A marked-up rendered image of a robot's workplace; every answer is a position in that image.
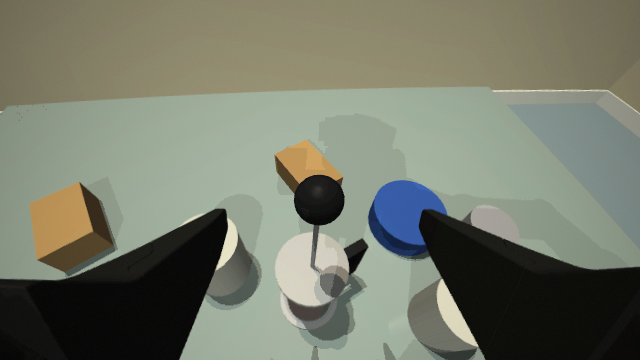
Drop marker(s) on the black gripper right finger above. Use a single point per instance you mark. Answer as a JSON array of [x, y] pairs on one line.
[[523, 305]]

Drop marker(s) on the blue cylinder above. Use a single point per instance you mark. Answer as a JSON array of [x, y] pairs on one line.
[[395, 215]]

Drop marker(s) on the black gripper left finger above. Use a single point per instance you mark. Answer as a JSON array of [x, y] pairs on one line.
[[140, 306]]

